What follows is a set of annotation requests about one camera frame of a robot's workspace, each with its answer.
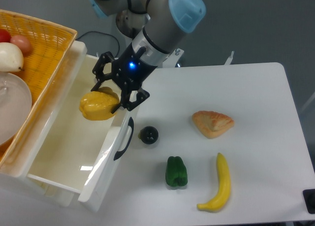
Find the toy pastry slice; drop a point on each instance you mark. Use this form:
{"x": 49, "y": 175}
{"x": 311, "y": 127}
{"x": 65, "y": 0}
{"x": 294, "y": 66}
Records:
{"x": 212, "y": 124}

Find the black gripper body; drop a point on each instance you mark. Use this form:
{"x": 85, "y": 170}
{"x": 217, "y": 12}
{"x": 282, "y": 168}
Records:
{"x": 129, "y": 71}

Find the red tomato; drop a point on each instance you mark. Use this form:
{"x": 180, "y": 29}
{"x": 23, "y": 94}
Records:
{"x": 4, "y": 36}

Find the white plate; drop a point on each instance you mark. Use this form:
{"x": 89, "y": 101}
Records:
{"x": 15, "y": 105}

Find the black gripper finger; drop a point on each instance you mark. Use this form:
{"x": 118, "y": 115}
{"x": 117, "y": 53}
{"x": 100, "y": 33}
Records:
{"x": 98, "y": 69}
{"x": 125, "y": 102}

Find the black drawer handle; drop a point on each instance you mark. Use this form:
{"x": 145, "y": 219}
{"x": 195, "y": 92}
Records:
{"x": 126, "y": 140}

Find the metal table bracket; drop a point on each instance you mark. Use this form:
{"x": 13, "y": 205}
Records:
{"x": 229, "y": 59}

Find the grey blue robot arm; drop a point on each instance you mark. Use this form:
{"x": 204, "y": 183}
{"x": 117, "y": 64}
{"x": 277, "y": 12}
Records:
{"x": 169, "y": 22}

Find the white pear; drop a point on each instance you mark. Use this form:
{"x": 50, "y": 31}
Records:
{"x": 11, "y": 57}

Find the black object at edge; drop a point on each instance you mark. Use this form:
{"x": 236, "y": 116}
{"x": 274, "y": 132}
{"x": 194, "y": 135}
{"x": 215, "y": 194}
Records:
{"x": 309, "y": 198}

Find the yellow woven basket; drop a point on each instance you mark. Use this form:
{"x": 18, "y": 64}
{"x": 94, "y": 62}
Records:
{"x": 51, "y": 43}

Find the white open drawer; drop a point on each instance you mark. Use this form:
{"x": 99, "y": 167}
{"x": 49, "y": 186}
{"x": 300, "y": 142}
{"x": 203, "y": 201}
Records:
{"x": 77, "y": 154}

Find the pink peach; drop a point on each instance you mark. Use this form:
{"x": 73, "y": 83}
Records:
{"x": 22, "y": 43}

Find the yellow bell pepper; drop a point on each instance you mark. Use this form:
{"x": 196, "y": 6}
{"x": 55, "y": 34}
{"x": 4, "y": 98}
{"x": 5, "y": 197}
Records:
{"x": 98, "y": 105}

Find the green bell pepper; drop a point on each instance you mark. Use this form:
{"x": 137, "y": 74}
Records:
{"x": 176, "y": 172}

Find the white drawer cabinet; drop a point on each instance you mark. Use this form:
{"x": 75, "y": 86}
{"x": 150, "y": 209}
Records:
{"x": 18, "y": 158}

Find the yellow banana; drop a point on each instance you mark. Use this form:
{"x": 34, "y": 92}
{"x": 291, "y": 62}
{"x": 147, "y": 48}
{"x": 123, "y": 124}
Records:
{"x": 224, "y": 190}

